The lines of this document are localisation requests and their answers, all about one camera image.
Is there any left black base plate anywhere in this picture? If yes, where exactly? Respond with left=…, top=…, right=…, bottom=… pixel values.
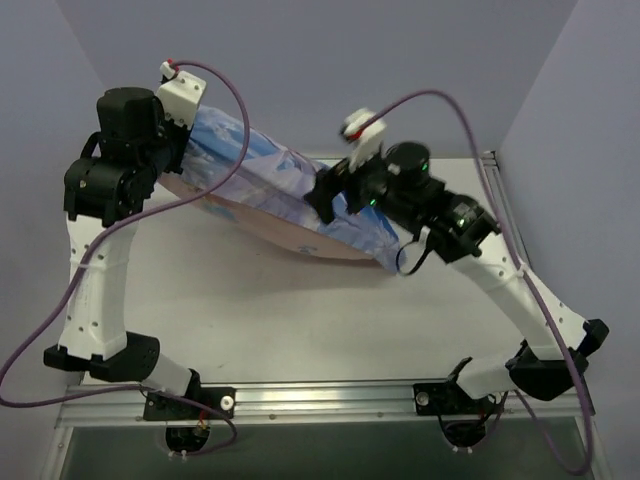
left=142, top=386, right=237, bottom=422

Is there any aluminium rail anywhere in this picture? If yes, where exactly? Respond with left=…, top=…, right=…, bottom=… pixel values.
left=43, top=381, right=586, bottom=479
left=481, top=151, right=504, bottom=203

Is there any aluminium front rail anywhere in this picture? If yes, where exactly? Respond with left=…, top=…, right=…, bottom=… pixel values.
left=43, top=381, right=586, bottom=479

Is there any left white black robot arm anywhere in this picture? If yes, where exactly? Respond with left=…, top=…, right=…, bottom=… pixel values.
left=44, top=85, right=204, bottom=419

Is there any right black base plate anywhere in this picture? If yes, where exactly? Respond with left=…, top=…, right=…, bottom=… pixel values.
left=412, top=382, right=497, bottom=416

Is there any aluminium right side rail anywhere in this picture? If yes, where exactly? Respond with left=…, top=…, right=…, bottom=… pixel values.
left=481, top=151, right=504, bottom=203

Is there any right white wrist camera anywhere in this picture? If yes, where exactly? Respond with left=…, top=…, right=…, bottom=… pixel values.
left=340, top=108, right=387, bottom=173

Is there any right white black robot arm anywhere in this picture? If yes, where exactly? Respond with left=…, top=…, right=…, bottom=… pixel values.
left=305, top=142, right=609, bottom=413

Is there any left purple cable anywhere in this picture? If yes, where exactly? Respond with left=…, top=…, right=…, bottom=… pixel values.
left=0, top=59, right=251, bottom=459

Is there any purple cable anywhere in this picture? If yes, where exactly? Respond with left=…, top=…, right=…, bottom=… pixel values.
left=0, top=59, right=251, bottom=459
left=369, top=89, right=596, bottom=476

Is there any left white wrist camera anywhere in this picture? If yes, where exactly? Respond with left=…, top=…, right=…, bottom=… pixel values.
left=156, top=61, right=207, bottom=130

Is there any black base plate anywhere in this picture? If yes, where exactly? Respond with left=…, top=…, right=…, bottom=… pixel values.
left=412, top=382, right=497, bottom=416
left=142, top=386, right=237, bottom=422

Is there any short black cable loop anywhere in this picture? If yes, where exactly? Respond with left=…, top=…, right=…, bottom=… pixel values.
left=396, top=229, right=434, bottom=276

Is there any pink blue pillowcase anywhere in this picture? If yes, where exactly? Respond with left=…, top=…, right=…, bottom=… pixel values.
left=159, top=107, right=401, bottom=272

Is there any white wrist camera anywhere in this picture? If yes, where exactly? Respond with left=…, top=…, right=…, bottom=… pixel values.
left=156, top=61, right=207, bottom=130
left=340, top=108, right=387, bottom=173

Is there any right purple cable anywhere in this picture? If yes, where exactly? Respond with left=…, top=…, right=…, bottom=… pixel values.
left=369, top=89, right=596, bottom=476

